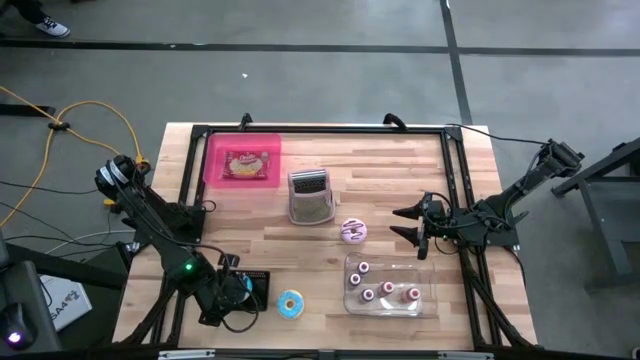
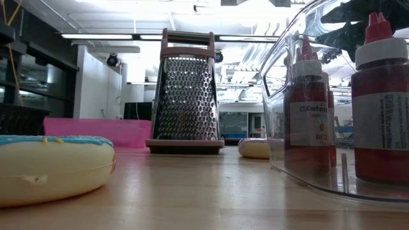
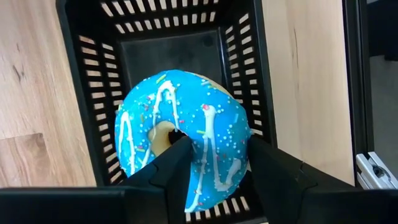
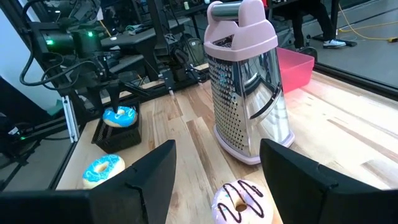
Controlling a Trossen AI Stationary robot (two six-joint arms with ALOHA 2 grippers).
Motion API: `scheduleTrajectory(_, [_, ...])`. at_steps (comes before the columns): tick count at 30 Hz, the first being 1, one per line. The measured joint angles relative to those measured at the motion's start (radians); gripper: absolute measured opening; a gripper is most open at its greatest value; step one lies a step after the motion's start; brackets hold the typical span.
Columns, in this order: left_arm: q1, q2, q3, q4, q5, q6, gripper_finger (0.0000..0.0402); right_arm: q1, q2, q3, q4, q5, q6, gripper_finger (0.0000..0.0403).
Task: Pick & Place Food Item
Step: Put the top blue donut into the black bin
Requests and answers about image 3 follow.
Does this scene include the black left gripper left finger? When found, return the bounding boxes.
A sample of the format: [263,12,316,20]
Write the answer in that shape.
[119,135,194,224]

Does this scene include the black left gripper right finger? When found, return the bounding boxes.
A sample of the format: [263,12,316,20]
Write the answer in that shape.
[248,136,355,224]

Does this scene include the blue frosted toy donut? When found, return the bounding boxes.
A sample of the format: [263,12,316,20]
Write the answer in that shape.
[114,69,253,213]

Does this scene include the black slotted plastic basket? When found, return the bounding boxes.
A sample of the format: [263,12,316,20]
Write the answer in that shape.
[55,0,277,224]

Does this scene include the silver aluminium rail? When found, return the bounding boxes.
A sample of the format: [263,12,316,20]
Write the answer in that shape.
[355,151,398,190]

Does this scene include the black metal table frame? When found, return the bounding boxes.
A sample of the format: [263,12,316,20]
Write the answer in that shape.
[341,0,377,189]

